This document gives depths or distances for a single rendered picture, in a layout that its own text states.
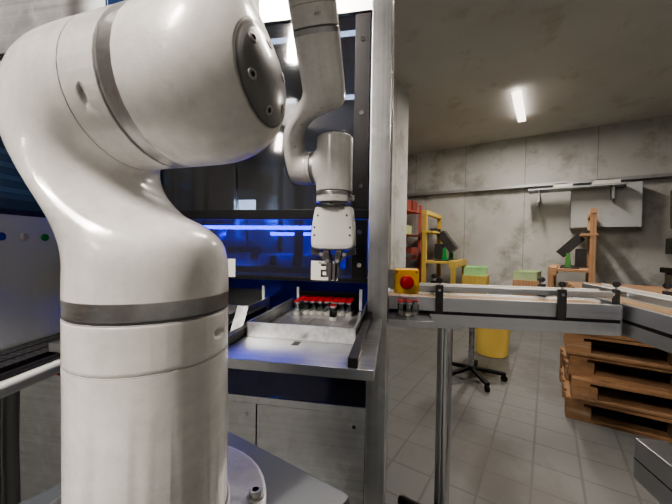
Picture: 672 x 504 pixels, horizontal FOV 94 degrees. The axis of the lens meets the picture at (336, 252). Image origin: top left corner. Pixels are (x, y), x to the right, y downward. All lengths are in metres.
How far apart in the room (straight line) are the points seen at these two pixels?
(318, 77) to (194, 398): 0.59
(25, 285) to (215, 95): 1.10
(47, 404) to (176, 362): 1.44
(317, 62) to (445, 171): 7.73
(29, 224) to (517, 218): 7.65
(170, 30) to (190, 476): 0.30
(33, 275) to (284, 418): 0.87
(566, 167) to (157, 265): 7.94
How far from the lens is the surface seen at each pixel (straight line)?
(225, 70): 0.24
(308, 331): 0.75
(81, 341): 0.28
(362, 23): 1.17
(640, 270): 8.00
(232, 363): 0.67
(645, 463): 1.37
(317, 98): 0.70
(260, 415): 1.18
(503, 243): 7.91
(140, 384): 0.27
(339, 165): 0.72
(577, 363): 2.68
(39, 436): 1.77
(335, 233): 0.72
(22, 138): 0.33
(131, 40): 0.26
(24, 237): 1.26
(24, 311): 1.28
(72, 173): 0.31
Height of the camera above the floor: 1.10
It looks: 1 degrees down
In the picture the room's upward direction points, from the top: 1 degrees clockwise
